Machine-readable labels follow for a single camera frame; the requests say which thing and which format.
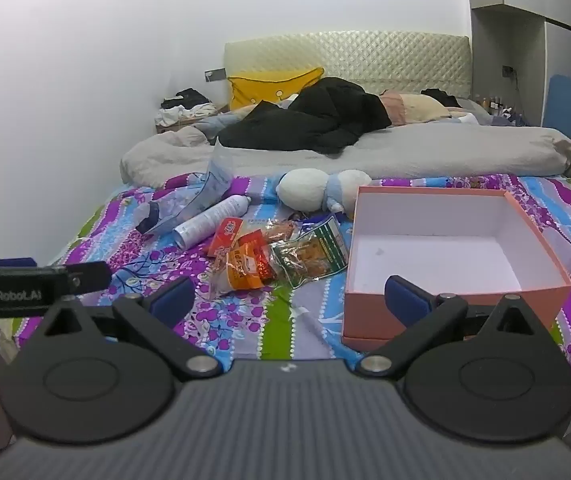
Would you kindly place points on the floral bed sheet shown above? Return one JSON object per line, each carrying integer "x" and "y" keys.
{"x": 285, "y": 310}

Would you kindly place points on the pink cardboard box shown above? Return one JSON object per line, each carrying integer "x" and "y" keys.
{"x": 440, "y": 260}

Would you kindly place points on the white spray can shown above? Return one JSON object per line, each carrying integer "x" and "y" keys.
{"x": 210, "y": 220}

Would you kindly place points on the dark wall socket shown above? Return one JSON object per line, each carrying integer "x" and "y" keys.
{"x": 509, "y": 70}

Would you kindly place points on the red snack packet brown sticks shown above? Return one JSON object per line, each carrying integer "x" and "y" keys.
{"x": 226, "y": 236}

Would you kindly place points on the group of small bottles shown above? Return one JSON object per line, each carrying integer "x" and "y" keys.
{"x": 500, "y": 107}

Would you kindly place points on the yellow pillow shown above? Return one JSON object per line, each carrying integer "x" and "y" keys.
{"x": 265, "y": 87}

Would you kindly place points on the green and white snack packet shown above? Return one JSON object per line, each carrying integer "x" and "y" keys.
{"x": 315, "y": 255}

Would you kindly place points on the grey wall socket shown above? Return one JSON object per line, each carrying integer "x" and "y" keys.
{"x": 214, "y": 75}

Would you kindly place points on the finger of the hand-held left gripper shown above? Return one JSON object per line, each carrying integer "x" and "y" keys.
{"x": 10, "y": 262}
{"x": 90, "y": 277}

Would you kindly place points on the white and blue plush toy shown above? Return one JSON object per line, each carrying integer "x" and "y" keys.
{"x": 310, "y": 190}

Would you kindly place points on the black jacket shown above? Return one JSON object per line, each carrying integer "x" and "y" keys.
{"x": 315, "y": 115}

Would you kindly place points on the clear plastic pouch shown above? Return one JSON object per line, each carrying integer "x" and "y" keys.
{"x": 200, "y": 190}

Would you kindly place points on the grey duvet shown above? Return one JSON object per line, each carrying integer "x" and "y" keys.
{"x": 440, "y": 152}

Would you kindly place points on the pink and beige pillows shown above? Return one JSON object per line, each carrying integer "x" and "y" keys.
{"x": 415, "y": 105}

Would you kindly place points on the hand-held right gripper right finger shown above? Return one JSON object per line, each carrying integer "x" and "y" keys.
{"x": 406, "y": 301}

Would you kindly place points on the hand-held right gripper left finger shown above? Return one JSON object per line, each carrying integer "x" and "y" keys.
{"x": 173, "y": 301}

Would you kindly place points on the blue board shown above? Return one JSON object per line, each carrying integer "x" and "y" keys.
{"x": 565, "y": 107}

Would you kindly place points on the cream quilted headboard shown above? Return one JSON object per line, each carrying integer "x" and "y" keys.
{"x": 390, "y": 60}

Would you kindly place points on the pile of clothes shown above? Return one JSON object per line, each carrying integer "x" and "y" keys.
{"x": 185, "y": 107}

